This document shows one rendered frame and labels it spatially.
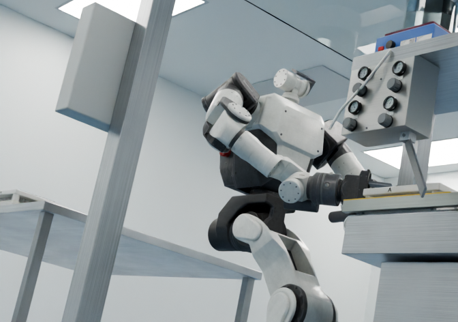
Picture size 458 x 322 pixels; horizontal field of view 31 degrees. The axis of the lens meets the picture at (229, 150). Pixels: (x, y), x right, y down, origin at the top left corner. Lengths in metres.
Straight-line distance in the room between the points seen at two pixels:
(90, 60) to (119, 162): 0.24
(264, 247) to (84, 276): 0.87
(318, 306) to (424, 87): 0.68
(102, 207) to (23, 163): 5.05
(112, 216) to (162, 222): 5.62
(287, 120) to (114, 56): 0.86
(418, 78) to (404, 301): 0.57
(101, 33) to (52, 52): 5.17
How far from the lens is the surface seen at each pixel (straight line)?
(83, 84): 1.87
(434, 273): 2.03
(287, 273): 2.44
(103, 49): 1.91
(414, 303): 2.05
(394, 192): 2.15
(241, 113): 2.34
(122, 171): 1.82
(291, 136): 2.63
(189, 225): 7.58
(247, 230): 2.58
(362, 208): 2.17
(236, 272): 3.63
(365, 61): 2.31
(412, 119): 2.15
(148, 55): 1.90
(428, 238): 2.01
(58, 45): 7.13
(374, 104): 2.22
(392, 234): 2.08
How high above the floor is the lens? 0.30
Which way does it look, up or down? 16 degrees up
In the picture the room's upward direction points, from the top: 12 degrees clockwise
